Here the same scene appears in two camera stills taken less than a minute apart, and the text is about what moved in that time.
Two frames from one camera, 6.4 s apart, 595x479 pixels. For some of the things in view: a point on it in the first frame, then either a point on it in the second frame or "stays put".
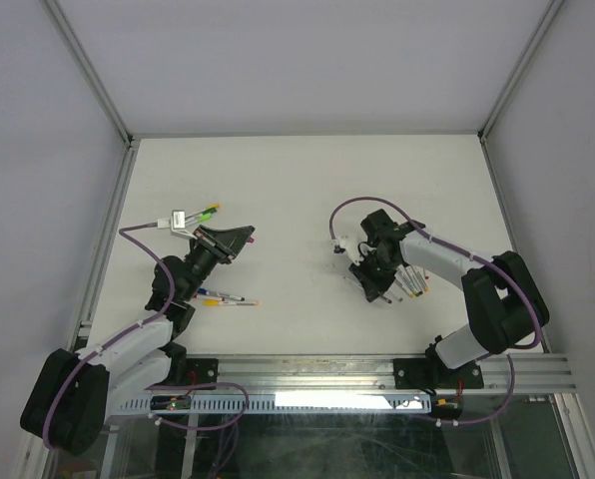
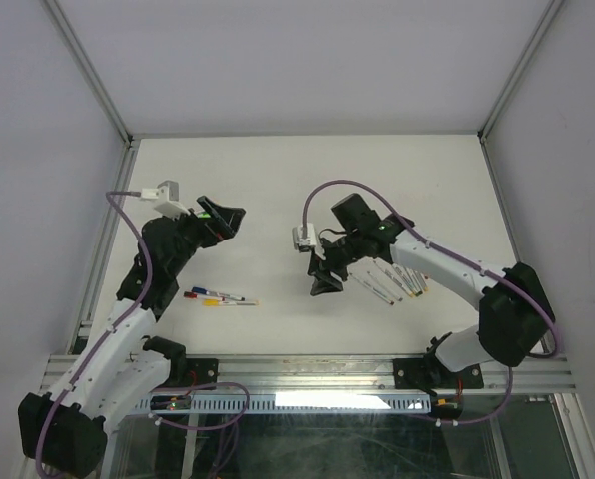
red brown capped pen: x=413 y=282 stays put
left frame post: x=57 y=14 stays put
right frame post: x=520 y=67 stays put
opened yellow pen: x=426 y=288 stays put
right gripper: x=372 y=287 → x=320 y=265
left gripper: x=222 y=243 → x=229 y=216
